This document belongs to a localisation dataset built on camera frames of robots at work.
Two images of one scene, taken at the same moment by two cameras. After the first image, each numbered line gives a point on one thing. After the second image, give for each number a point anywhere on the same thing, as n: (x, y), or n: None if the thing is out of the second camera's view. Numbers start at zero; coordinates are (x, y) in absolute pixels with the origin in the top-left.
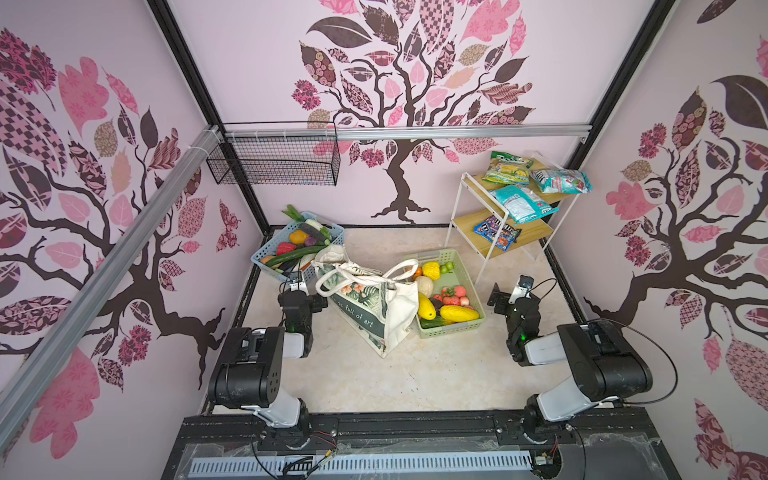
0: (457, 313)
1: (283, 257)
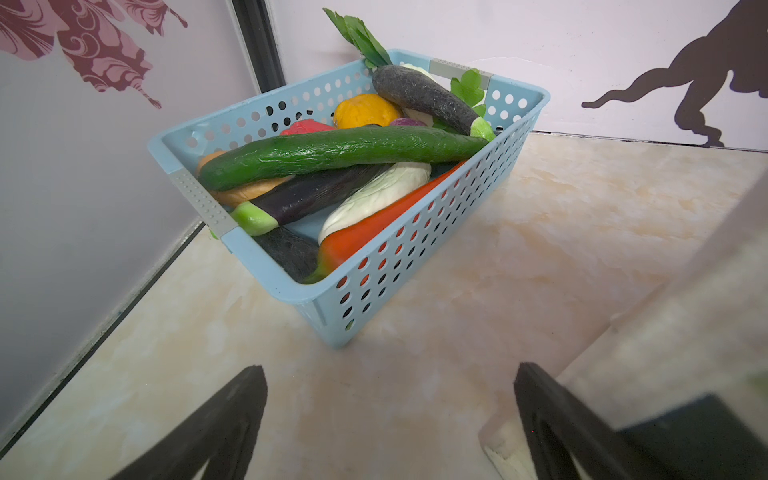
0: None
1: (348, 147)
